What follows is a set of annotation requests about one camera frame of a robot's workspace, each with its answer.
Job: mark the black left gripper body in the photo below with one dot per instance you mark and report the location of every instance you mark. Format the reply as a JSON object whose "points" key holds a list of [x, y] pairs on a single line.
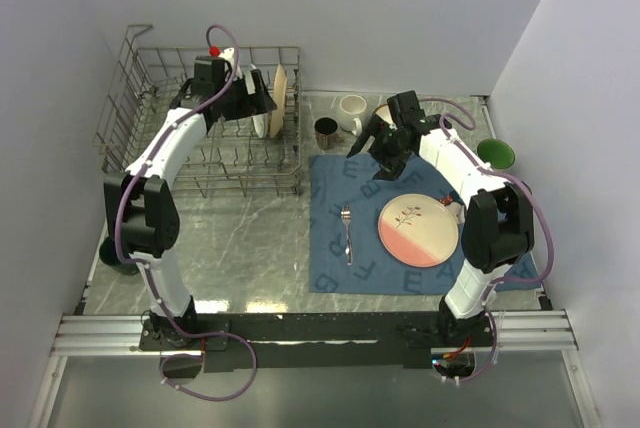
{"points": [[237, 103]]}

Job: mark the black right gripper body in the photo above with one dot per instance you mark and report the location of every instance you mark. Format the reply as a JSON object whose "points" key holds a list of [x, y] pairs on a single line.
{"points": [[387, 151]]}

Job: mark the white strawberry pattern plate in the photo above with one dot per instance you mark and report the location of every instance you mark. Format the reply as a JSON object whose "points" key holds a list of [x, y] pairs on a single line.
{"points": [[260, 120]]}

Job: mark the beige plate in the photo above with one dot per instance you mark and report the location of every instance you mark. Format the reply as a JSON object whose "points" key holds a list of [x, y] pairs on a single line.
{"points": [[279, 97]]}

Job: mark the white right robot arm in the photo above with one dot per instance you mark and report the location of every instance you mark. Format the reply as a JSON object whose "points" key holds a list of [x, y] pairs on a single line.
{"points": [[498, 228]]}

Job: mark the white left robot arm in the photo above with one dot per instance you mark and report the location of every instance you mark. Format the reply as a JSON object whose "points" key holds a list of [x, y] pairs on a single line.
{"points": [[142, 218]]}

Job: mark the brown rimmed ceramic bowl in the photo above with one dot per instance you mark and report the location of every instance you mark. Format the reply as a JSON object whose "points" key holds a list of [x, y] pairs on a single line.
{"points": [[384, 114]]}

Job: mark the white ceramic mug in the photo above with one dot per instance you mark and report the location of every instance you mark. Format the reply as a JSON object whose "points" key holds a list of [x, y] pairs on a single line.
{"points": [[351, 113]]}

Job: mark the dark brown metal cup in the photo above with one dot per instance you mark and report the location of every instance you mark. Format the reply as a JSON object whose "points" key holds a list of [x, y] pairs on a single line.
{"points": [[327, 133]]}

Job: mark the silver spoon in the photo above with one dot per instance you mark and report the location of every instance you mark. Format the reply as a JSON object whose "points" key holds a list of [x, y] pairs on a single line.
{"points": [[453, 203]]}

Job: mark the silver fork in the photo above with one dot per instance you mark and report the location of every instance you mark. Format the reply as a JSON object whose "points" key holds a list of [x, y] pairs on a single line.
{"points": [[346, 220]]}

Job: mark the pink and cream plate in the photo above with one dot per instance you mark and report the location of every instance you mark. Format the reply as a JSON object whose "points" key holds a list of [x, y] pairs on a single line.
{"points": [[418, 230]]}

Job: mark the floral mug green inside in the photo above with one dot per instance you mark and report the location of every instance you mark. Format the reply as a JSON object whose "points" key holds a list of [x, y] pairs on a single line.
{"points": [[497, 153]]}

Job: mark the dark green mug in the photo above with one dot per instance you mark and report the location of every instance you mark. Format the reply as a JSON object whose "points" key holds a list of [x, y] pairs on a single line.
{"points": [[108, 256]]}

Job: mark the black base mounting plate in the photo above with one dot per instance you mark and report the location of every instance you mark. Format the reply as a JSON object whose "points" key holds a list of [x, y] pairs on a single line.
{"points": [[309, 340]]}

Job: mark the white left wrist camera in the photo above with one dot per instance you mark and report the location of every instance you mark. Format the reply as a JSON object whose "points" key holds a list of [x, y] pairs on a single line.
{"points": [[231, 64]]}

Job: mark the metal wire dish rack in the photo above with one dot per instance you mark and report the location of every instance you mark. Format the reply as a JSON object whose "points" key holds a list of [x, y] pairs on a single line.
{"points": [[232, 157]]}

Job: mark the aluminium frame rail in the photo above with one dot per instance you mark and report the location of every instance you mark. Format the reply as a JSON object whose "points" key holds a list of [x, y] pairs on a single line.
{"points": [[119, 335]]}

